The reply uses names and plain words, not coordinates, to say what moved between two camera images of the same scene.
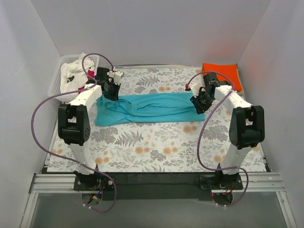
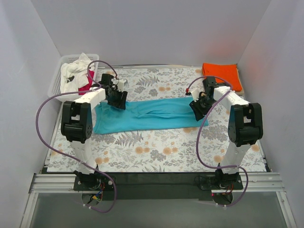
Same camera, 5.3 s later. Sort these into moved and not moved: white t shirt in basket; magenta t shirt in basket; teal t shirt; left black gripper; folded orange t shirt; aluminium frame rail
Moved: left black gripper; teal t shirt
Not moved: white t shirt in basket; aluminium frame rail; magenta t shirt in basket; folded orange t shirt
